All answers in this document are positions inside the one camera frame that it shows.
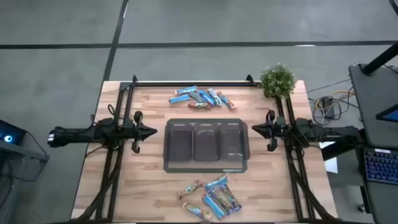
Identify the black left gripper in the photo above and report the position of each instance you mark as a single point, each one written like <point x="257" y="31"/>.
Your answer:
<point x="136" y="132"/>

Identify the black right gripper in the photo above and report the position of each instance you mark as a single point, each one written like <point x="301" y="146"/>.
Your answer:
<point x="275" y="129"/>

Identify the white blue granola bar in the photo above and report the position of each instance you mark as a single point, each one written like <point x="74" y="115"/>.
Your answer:
<point x="215" y="96"/>

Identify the red green granola bar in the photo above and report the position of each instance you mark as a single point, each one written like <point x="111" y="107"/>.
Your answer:
<point x="199" y="105"/>
<point x="190" y="189"/>

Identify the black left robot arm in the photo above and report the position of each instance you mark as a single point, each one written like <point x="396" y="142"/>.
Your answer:
<point x="77" y="135"/>

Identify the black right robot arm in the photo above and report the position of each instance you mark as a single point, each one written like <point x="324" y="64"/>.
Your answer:
<point x="326" y="132"/>

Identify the green artificial potted plant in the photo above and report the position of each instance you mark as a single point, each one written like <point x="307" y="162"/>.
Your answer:
<point x="277" y="81"/>

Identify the dark grey flat tray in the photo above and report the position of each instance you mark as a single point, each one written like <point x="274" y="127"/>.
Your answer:
<point x="205" y="167"/>

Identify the black power box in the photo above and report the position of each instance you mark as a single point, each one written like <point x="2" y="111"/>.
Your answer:
<point x="328" y="107"/>

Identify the white paper sheet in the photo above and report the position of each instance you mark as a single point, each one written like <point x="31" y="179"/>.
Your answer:
<point x="331" y="165"/>

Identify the black desk support bar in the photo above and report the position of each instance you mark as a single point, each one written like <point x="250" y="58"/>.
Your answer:
<point x="339" y="151"/>

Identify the dark grey desk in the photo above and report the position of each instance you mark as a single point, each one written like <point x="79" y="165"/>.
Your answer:
<point x="373" y="93"/>

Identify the backlit keyboard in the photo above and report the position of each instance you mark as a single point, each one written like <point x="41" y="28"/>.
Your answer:
<point x="382" y="166"/>

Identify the black caster wheel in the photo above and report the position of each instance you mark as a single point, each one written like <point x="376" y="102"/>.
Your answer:
<point x="361" y="208"/>

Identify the grey equipment stand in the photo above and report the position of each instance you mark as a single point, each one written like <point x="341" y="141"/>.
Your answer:
<point x="21" y="155"/>

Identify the monitor with blue screen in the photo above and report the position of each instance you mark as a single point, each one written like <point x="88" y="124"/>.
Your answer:
<point x="390" y="115"/>

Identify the computer tower with blue light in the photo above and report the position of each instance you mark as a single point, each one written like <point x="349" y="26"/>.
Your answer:
<point x="15" y="132"/>

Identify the black pole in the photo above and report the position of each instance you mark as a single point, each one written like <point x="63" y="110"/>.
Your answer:
<point x="379" y="59"/>

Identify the black aluminium table frame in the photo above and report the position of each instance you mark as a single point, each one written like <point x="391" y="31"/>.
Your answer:
<point x="161" y="84"/>

